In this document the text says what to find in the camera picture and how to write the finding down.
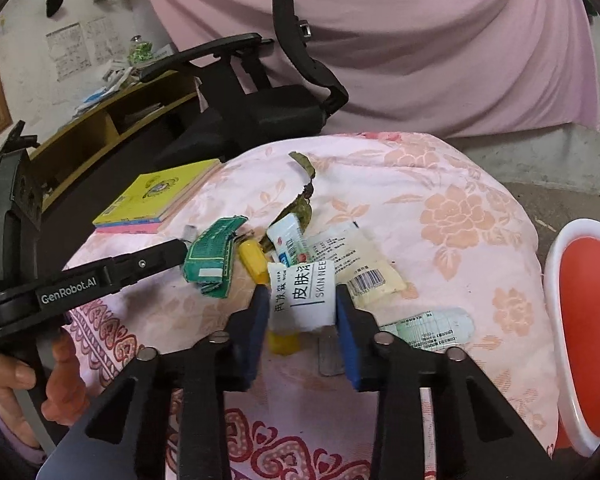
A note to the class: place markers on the person's left hand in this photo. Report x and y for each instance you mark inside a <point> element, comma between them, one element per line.
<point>67,380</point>

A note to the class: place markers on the glass jar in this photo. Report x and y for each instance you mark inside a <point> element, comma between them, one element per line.
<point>140,50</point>

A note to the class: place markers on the black office chair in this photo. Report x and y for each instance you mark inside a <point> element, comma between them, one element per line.
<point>275,110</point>

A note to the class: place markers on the green packet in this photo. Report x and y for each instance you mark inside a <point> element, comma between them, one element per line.
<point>212,255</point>

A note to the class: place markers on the person's left forearm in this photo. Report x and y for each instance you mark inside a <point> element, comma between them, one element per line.
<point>5,440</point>

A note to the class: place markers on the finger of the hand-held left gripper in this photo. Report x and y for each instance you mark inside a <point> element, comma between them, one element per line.
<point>150,260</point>

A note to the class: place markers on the pile of papers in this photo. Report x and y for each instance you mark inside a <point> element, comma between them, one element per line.
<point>110,80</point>

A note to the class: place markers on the blue and white sachet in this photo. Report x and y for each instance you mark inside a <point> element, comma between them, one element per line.
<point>287,240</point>

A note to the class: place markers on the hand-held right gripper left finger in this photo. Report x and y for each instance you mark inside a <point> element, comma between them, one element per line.
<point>252,345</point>

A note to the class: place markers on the wooden shelf desk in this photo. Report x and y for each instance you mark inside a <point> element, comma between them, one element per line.
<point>87,135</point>

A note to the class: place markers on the small yellow bottle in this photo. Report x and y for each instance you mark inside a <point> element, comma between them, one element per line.
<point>252,260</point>

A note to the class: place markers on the pink floral blanket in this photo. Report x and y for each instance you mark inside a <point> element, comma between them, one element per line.
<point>430,185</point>

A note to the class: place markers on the red basin with white rim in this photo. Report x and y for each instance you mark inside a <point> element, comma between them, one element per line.
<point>590,310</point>

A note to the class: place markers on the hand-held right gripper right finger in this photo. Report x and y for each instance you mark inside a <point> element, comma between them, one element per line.
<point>352,350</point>

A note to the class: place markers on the yellow book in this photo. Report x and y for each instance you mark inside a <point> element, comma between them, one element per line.
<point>150,190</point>

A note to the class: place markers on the pink book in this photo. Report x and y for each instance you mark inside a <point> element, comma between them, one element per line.
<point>130,229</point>

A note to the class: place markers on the white tube with yellow cap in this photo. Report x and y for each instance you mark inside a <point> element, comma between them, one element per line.
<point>305,295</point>

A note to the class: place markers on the white barcode sachet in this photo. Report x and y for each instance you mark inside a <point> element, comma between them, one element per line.
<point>360,260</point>

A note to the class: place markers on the white printed packet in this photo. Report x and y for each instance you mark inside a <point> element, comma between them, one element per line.
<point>430,329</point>

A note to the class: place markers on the pink hanging cloth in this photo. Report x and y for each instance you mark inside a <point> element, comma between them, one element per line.
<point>430,35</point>

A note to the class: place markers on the black wall object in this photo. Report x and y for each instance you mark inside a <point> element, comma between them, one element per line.
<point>55,0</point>

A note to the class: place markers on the white wall chart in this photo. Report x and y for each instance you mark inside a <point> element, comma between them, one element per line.
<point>97,37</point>
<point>67,50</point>

